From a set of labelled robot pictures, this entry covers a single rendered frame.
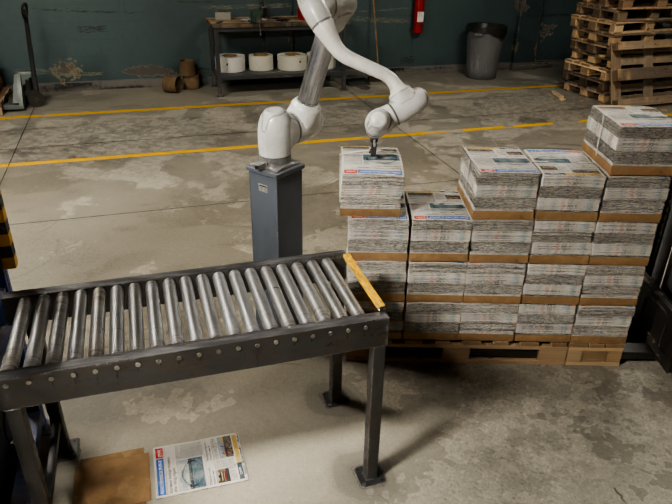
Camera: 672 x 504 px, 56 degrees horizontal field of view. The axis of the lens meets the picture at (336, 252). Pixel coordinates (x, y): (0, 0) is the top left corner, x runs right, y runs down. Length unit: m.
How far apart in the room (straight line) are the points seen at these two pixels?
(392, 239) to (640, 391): 1.47
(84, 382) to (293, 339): 0.68
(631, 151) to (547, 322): 0.93
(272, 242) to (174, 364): 1.17
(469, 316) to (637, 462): 0.98
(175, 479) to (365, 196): 1.47
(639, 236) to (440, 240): 0.94
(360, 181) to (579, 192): 1.00
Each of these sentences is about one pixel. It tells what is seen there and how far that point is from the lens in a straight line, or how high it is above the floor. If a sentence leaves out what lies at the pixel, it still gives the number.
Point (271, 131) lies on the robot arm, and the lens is 2.98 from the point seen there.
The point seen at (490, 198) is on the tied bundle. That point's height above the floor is 0.94.
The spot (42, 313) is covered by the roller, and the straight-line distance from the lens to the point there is 2.48.
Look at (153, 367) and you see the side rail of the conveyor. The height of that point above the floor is 0.75.
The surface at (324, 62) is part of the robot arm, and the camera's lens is 3.01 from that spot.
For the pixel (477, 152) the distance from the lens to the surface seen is 3.19.
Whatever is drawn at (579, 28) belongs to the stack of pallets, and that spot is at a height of 0.85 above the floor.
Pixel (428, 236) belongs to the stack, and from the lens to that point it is 3.02.
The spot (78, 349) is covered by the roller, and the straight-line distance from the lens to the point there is 2.25.
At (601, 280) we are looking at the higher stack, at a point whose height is 0.52.
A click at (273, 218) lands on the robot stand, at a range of 3.10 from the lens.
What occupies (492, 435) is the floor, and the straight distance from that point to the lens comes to 3.06.
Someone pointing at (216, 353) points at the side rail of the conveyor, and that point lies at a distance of 2.17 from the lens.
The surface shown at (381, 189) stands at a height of 0.97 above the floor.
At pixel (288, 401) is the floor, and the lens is 3.13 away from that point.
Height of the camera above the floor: 2.05
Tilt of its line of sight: 28 degrees down
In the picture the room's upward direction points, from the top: 1 degrees clockwise
